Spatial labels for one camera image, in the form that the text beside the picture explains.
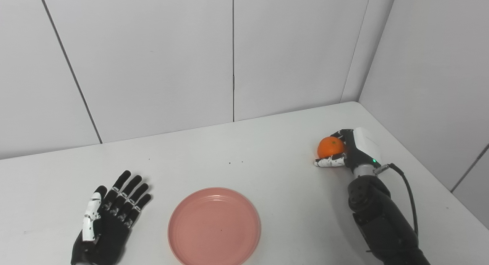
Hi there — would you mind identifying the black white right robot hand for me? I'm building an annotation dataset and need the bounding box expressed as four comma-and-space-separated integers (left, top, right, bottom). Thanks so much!
314, 127, 382, 169

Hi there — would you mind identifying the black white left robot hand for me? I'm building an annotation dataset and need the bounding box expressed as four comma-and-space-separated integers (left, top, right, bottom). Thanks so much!
71, 170, 152, 265

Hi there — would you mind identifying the orange fruit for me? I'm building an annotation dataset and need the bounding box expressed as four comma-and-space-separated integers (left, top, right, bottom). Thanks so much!
317, 136, 346, 159

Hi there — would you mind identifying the pink round plate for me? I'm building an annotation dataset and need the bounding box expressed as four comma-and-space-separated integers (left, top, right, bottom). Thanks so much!
168, 187, 262, 265

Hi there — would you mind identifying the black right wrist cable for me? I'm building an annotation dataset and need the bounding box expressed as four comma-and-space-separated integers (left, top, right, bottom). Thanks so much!
374, 163, 419, 237

